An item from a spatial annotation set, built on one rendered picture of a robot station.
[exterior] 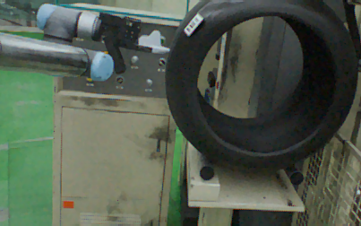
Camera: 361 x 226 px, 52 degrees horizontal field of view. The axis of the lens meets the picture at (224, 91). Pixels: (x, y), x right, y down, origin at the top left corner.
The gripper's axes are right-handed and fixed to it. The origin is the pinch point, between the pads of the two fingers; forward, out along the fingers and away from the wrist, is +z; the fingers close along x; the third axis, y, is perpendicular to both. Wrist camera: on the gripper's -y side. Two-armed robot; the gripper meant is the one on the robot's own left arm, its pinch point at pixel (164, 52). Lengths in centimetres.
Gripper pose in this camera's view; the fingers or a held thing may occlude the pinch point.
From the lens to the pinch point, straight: 110.2
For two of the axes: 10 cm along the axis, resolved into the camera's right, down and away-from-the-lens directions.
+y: 2.5, -9.4, -2.5
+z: 9.6, 2.1, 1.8
